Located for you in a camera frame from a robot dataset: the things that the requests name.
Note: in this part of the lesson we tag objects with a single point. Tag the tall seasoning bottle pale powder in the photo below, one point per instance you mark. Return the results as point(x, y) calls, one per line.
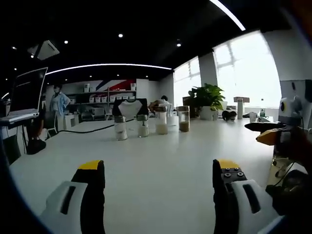
point(161, 122)

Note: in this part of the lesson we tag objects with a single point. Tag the straight ceiling light strip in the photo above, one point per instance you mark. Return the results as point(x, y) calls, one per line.
point(229, 13)

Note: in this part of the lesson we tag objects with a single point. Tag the wall shelf with white boxes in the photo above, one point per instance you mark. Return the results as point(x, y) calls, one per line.
point(107, 97)

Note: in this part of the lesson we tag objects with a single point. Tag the black and white device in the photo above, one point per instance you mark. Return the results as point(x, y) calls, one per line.
point(130, 107)

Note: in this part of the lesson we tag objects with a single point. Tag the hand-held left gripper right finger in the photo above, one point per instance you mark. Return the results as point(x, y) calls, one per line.
point(243, 197)

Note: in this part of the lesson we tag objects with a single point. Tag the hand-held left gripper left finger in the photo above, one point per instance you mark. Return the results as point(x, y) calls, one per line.
point(64, 195)

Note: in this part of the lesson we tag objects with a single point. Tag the short seasoning bottle white powder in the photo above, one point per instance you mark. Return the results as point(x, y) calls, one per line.
point(121, 131)
point(143, 129)

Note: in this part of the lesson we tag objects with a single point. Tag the tall seasoning bottle brown powder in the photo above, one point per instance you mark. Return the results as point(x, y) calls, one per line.
point(183, 120)

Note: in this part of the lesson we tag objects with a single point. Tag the black bag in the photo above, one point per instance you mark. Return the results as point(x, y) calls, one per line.
point(36, 146)

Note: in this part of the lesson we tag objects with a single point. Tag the open silver laptop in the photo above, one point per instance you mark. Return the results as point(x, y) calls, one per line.
point(26, 92)

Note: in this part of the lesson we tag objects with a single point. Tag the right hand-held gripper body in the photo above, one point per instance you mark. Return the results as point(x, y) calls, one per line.
point(290, 109)

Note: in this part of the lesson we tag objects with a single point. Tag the green potted plant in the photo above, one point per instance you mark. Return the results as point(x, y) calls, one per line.
point(208, 97)

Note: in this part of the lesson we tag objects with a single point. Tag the dark round object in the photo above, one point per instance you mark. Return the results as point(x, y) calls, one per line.
point(229, 115)

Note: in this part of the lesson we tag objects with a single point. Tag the ceiling air conditioner unit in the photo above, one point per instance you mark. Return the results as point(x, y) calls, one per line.
point(46, 50)

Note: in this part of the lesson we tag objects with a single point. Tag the white pedestal with box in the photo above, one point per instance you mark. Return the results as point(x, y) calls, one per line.
point(240, 107)

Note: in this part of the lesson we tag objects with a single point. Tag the long curved ceiling light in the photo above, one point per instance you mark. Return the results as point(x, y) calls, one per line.
point(109, 65)

